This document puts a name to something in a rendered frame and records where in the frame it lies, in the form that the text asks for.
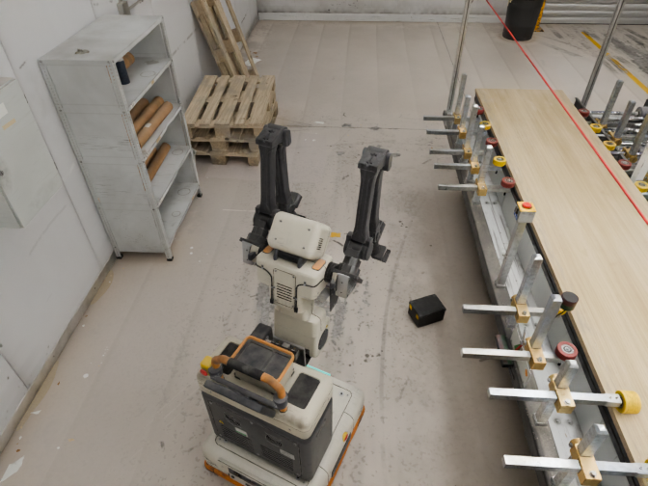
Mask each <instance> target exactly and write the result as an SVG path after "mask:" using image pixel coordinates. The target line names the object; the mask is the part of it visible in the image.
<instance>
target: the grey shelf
mask: <svg viewBox="0 0 648 486"><path fill-rule="evenodd" d="M159 23H160V25H159ZM162 25H163V26H162ZM160 27H161V30H160ZM163 28H164V29H163ZM161 31H162V34H161ZM164 34H165V35H164ZM162 36H163V38H162ZM165 37H166V38H165ZM163 40H164V42H163ZM164 44H165V46H164ZM167 45H168V46H167ZM78 48H79V49H82V50H84V49H86V50H89V51H90V52H89V53H85V54H81V55H80V54H74V53H75V52H76V51H77V49H78ZM165 48H166V51H165ZM168 51H169V52H168ZM127 52H130V53H131V54H132V55H133V56H134V58H135V62H134V63H133V64H132V65H131V66H130V67H129V68H128V69H127V73H128V77H129V80H130V83H129V84H127V85H122V83H121V80H120V77H119V74H118V70H117V67H116V62H117V61H118V60H119V59H120V58H121V57H123V56H124V55H125V54H126V53H127ZM166 53H167V55H166ZM169 54H170V55H169ZM167 57H168V58H167ZM38 63H39V65H40V69H41V72H42V74H43V77H44V79H45V82H46V84H47V87H48V89H49V91H50V93H51V95H52V98H53V100H54V103H55V105H56V108H57V110H58V113H59V115H60V118H61V120H62V123H63V125H64V128H65V130H66V132H67V135H68V138H69V140H70V143H71V145H72V148H73V150H74V153H75V155H76V158H77V160H78V163H79V165H80V168H81V170H82V172H83V175H84V177H85V179H86V181H87V184H88V186H89V189H90V191H91V194H92V196H93V199H94V203H95V205H96V207H97V210H98V212H99V215H100V217H101V220H102V222H103V225H104V227H105V229H106V231H107V234H108V236H109V239H110V241H111V244H112V246H113V248H114V251H115V253H116V258H117V259H122V257H123V254H120V252H141V253H164V252H165V255H166V258H167V261H173V259H174V257H173V255H172V251H171V248H170V247H171V245H172V242H173V240H174V237H175V234H176V230H177V229H178V227H179V226H180V224H181V223H182V221H183V219H184V217H185V215H186V213H187V211H188V209H189V207H190V205H191V203H192V200H193V199H194V197H195V195H196V193H197V191H198V195H197V197H199V198H201V197H202V195H203V193H202V190H201V186H200V182H199V178H198V173H197V168H196V164H195V159H194V155H193V151H192V146H191V142H190V137H189V133H188V128H187V123H186V119H185V115H184V111H183V106H182V101H181V97H180V92H179V88H178V84H177V79H176V71H175V67H174V62H173V57H172V53H171V48H170V45H169V40H168V35H167V31H166V26H165V22H164V17H163V15H122V14H104V15H102V16H101V17H99V18H98V19H96V20H95V21H94V22H92V23H91V24H89V25H88V26H86V27H85V28H83V29H82V30H80V31H79V32H77V33H76V34H74V35H73V36H71V37H70V38H68V39H67V40H65V41H64V42H62V43H61V44H59V45H58V46H56V47H55V48H53V49H52V50H50V51H49V52H47V53H46V54H44V55H43V56H41V57H40V58H38ZM106 66H107V67H106ZM169 66H170V68H169ZM107 68H108V70H107ZM170 70H171V72H170ZM108 71H109V73H108ZM109 74H110V76H109ZM117 75H118V76H117ZM171 75H172V76H171ZM113 76H114V77H113ZM110 78H111V80H110ZM172 78H173V81H172ZM114 79H115V80H114ZM111 81H112V83H111ZM173 83H174V84H173ZM174 87H175V89H174ZM156 96H160V97H162V98H163V100H164V102H165V101H169V102H171V103H172V104H173V110H172V111H171V112H170V113H169V115H168V116H167V117H166V118H165V120H163V121H162V123H161V124H160V125H159V126H158V128H157V129H156V130H155V131H154V133H153V134H152V135H151V136H150V138H149V139H148V140H147V142H146V143H145V144H144V145H143V147H142V148H140V145H139V141H138V138H137V135H136V131H135V128H134V124H133V121H132V119H131V115H130V110H131V109H132V108H133V107H134V106H135V105H136V103H137V102H138V101H139V100H140V99H141V98H146V99H147V100H148V102H149V103H151V101H152V100H153V99H154V98H155V97H156ZM176 101H177V102H176ZM179 102H180V103H179ZM181 112H182V113H181ZM179 113H180V115H179ZM128 114H129V115H128ZM129 117H130V118H129ZM122 118H123V119H122ZM180 118H181V119H180ZM181 122H182V123H181ZM124 125H125V126H124ZM184 125H185V126H184ZM182 126H183V128H182ZM125 128H126V129H125ZM126 130H127V132H126ZM183 130H184V132H183ZM127 133H128V135H127ZM184 134H185V137H184ZM186 134H187V135H186ZM128 137H129V138H128ZM185 139H186V141H185ZM129 140H130V142H129ZM132 141H133V142H132ZM130 143H131V145H130ZM137 143H138V144H137ZM163 143H167V144H169V145H170V146H171V149H170V150H169V152H168V154H167V156H166V157H165V159H164V161H163V163H162V164H161V166H160V168H159V169H158V171H157V173H156V175H155V176H154V178H153V180H152V181H151V182H150V179H149V174H148V170H147V167H146V164H145V162H146V160H147V159H148V157H149V155H150V154H151V152H152V151H153V149H154V148H156V149H157V150H159V148H160V146H161V145H162V144H163ZM186 143H187V146H186ZM188 143H189V144H188ZM133 144H134V145H133ZM134 147H135V148H134ZM189 156H190V158H189ZM192 159H193V160H192ZM190 160H191V163H190ZM192 161H193V162H192ZM193 163H194V164H193ZM137 165H138V166H137ZM191 165H192V167H191ZM193 165H194V166H193ZM138 168H139V170H138ZM141 168H142V169H141ZM192 169H193V171H192ZM194 169H195V170H194ZM139 171H140V172H139ZM140 174H141V175H140ZM193 174H194V175H193ZM194 178H195V179H194ZM195 182H196V183H195ZM143 183H144V185H143ZM144 186H145V188H144ZM147 188H148V189H147ZM145 189H146V191H145ZM199 191H200V192H199ZM98 199H99V200H98ZM119 250H120V252H119ZM166 251H167V252H166Z"/></svg>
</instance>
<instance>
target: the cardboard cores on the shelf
mask: <svg viewBox="0 0 648 486"><path fill-rule="evenodd" d="M123 59H124V63H125V66H126V69H128V68H129V67H130V66H131V65H132V64H133V63H134V62H135V58H134V56H133V55H132V54H131V53H130V52H127V53H126V54H125V55H124V56H123ZM172 110H173V104H172V103H171V102H169V101H165V102H164V100H163V98H162V97H160V96H156V97H155V98H154V99H153V100H152V101H151V103H149V101H148V100H147V99H146V98H141V99H140V100H139V101H138V102H137V103H136V105H135V106H134V107H133V108H132V109H131V110H130V115H131V119H132V121H133V124H134V128H135V131H136V135H137V138H138V141H139V145H140V148H142V147H143V145H144V144H145V143H146V142H147V140H148V139H149V138H150V136H151V135H152V134H153V133H154V131H155V130H156V129H157V128H158V126H159V125H160V124H161V123H162V121H163V120H165V118H166V117H167V116H168V115H169V113H170V112H171V111H172ZM170 149H171V146H170V145H169V144H167V143H163V144H162V145H161V146H160V148H159V150H157V149H156V148H154V149H153V151H152V152H151V154H150V155H149V157H148V159H147V160H146V162H145V164H146V167H147V170H148V176H149V179H150V182H151V181H152V180H153V178H154V176H155V175H156V173H157V171H158V169H159V168H160V166H161V164H162V163H163V161H164V159H165V157H166V156H167V154H168V152H169V150H170Z"/></svg>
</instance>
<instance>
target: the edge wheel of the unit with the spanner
mask: <svg viewBox="0 0 648 486"><path fill-rule="evenodd" d="M554 352H555V354H556V355H557V357H558V358H559V359H560V360H562V361H564V362H565V360H574V359H575V358H576V357H577V355H578V349H577V348H576V346H575V345H573V344H572V343H570V342H567V341H561V342H560V343H559V344H558V345H557V346H556V348H555V350H554Z"/></svg>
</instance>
